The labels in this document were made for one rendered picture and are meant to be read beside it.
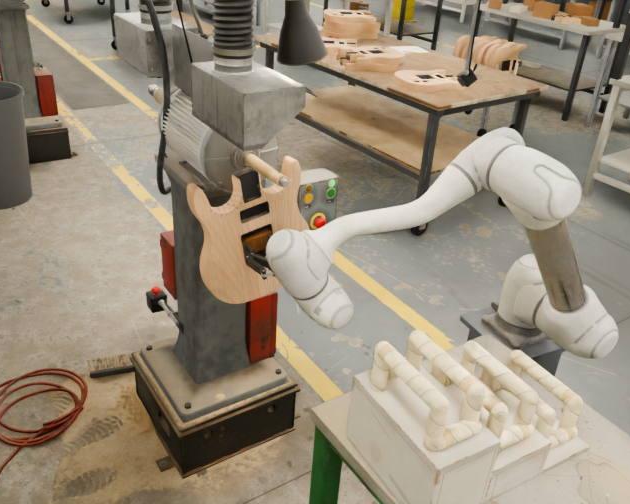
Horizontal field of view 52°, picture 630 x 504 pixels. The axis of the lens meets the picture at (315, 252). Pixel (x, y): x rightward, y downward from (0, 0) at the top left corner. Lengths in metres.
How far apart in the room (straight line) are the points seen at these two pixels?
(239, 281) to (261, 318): 0.60
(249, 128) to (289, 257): 0.34
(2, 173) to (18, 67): 1.02
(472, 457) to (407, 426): 0.12
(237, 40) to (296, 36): 0.15
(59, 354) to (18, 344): 0.22
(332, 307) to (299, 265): 0.15
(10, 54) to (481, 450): 4.56
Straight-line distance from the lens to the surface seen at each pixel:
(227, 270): 1.82
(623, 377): 3.45
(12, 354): 3.29
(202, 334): 2.38
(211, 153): 1.88
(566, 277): 1.83
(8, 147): 4.49
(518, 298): 2.12
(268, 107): 1.57
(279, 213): 1.83
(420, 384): 1.16
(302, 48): 1.69
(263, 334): 2.49
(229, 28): 1.66
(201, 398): 2.45
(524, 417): 1.36
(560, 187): 1.53
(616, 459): 1.57
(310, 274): 1.46
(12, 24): 5.19
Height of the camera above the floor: 1.95
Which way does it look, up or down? 30 degrees down
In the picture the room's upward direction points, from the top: 4 degrees clockwise
